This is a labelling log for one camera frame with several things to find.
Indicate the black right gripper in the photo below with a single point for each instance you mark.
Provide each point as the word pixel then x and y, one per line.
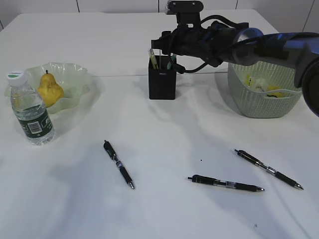
pixel 182 41

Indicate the mint green pen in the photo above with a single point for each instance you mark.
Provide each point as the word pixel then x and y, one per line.
pixel 171 62

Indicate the yellow pen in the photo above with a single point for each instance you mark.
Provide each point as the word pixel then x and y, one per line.
pixel 153 58

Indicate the yellow white waste paper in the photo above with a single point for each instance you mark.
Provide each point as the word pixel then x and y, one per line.
pixel 261 85

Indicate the black pen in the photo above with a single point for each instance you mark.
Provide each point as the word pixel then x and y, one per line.
pixel 113 155
pixel 248 157
pixel 226 184

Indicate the yellow pear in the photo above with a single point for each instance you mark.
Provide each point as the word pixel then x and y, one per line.
pixel 50 91

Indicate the clear water bottle green label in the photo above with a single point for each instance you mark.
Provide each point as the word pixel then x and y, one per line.
pixel 29 109

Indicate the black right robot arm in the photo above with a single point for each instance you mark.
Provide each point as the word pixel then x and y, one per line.
pixel 246 46

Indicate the black square pen holder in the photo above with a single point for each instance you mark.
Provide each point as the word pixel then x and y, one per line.
pixel 162 82

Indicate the green woven plastic basket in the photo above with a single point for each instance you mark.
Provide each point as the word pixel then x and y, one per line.
pixel 256 104

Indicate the green wavy glass plate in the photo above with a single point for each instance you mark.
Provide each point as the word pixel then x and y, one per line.
pixel 73 79

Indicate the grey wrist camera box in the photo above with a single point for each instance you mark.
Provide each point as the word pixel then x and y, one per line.
pixel 186 11

